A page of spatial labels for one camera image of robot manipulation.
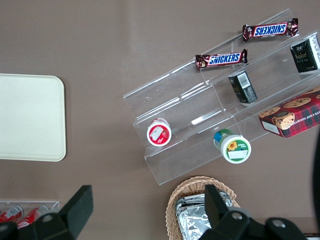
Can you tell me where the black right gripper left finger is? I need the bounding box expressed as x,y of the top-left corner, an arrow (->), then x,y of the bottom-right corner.
29,184 -> 95,240

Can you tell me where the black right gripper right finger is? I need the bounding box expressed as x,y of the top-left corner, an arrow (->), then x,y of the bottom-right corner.
199,184 -> 254,240

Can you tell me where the light wicker basket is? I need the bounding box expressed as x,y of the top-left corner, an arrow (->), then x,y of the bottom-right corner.
165,175 -> 242,240

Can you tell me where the beige plastic tray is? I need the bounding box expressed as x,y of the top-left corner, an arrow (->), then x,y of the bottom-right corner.
0,73 -> 67,162

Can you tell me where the clear acrylic bottle rack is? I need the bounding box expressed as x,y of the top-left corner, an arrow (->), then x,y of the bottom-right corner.
0,198 -> 61,224

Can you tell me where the silver foil container stack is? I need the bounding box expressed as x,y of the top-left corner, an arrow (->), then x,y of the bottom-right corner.
174,190 -> 235,240

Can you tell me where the green lid yogurt cup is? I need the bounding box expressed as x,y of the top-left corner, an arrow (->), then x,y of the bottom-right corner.
212,128 -> 252,165

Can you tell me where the red lid yogurt cup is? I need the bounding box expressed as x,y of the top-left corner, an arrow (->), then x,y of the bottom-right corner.
145,117 -> 173,148

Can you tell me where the clear acrylic stepped shelf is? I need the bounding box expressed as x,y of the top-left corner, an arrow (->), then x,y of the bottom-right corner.
122,8 -> 320,187

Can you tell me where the red tartan cookie box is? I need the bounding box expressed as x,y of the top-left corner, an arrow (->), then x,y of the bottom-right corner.
257,85 -> 320,139

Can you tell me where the small black box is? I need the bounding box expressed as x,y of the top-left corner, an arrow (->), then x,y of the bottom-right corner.
227,70 -> 259,104
289,33 -> 320,74

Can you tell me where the brown Snickers bar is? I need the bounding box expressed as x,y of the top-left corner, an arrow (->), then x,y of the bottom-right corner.
241,17 -> 300,43
194,48 -> 249,72

